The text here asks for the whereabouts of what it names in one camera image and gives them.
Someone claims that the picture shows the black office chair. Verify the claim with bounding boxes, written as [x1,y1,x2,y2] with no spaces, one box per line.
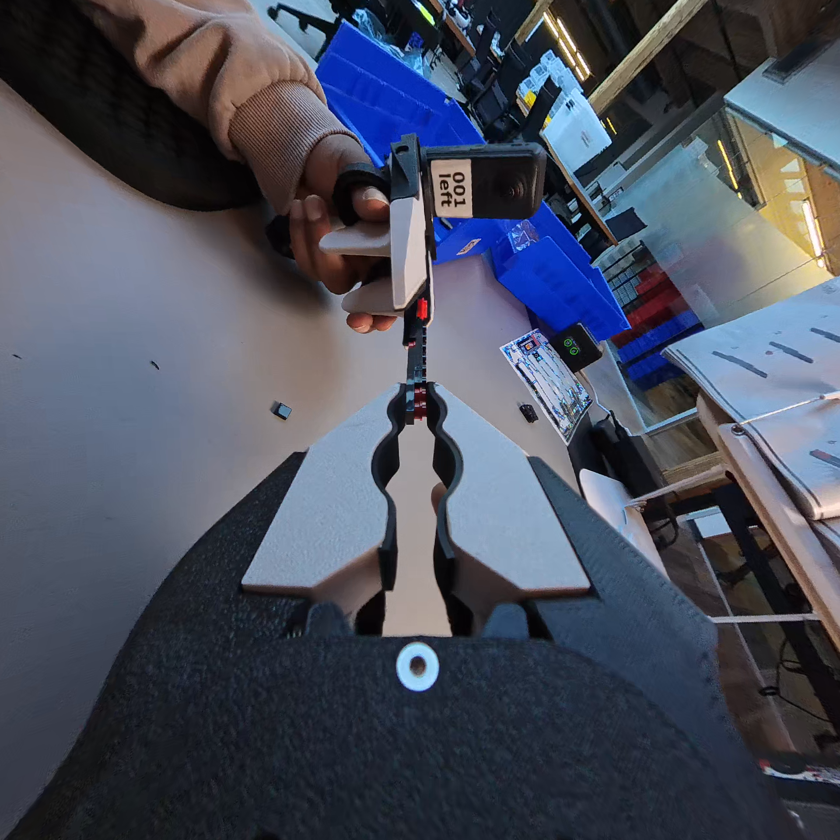
[268,0,342,40]

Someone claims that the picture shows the person's left forearm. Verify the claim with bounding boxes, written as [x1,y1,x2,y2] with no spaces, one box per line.
[82,0,363,214]

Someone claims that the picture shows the wooden beam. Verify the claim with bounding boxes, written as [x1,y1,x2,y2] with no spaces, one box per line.
[587,0,713,116]

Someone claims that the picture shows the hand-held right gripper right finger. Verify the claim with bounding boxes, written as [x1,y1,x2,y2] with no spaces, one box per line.
[427,382,592,632]

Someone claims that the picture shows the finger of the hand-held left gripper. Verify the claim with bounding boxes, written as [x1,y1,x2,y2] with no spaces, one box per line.
[391,198,438,313]

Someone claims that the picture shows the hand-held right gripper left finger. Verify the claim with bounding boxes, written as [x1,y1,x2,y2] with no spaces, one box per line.
[241,383,403,630]

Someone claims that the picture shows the red black lego car model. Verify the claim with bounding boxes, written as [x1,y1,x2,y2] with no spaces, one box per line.
[756,751,840,840]

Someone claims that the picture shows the blue plastic bin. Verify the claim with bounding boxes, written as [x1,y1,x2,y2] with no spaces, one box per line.
[491,217,632,343]
[315,18,526,265]

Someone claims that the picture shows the white cardboard box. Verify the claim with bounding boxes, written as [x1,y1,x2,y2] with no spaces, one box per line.
[541,85,614,158]

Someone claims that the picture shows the stack of red blue bins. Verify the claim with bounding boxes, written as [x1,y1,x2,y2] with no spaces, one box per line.
[607,243,706,395]

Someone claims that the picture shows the white side table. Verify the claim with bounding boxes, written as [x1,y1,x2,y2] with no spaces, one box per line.
[696,394,840,651]

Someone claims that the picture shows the long black lego plate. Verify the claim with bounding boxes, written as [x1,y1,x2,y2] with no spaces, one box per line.
[402,298,434,426]

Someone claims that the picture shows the black chair seat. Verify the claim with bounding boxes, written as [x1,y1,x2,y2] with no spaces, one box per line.
[0,0,263,212]

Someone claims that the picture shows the black device with green display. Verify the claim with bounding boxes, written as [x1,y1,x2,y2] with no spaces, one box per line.
[550,323,604,374]

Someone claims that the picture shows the person's left hand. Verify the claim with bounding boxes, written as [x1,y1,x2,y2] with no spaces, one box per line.
[266,134,400,336]

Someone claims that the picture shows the shiny sticker sheet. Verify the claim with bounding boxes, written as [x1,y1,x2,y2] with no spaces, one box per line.
[500,328,595,446]

